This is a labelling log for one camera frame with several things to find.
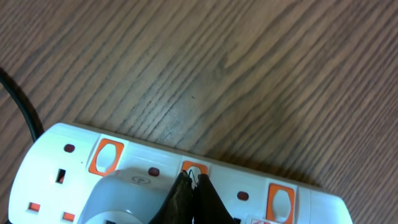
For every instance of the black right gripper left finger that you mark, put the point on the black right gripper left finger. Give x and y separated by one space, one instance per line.
177 207

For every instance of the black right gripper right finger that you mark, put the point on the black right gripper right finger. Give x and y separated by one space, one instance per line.
207 205

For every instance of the white power strip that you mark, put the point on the white power strip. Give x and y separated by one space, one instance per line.
61 168

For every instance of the white charger plug adapter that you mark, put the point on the white charger plug adapter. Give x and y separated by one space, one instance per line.
125 196

